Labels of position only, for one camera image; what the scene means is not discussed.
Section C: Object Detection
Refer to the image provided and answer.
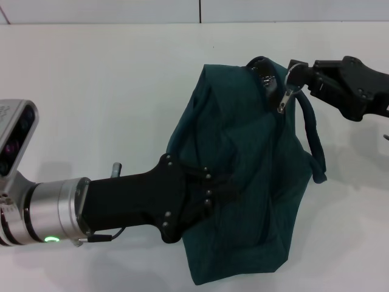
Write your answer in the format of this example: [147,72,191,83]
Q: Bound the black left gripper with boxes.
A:
[78,153,238,245]

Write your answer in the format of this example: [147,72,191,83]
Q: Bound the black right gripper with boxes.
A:
[286,55,389,123]

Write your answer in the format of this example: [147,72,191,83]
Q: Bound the dark teal insulated lunch bag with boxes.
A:
[165,55,328,269]

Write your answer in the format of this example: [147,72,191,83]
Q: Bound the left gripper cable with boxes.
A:
[74,226,125,248]

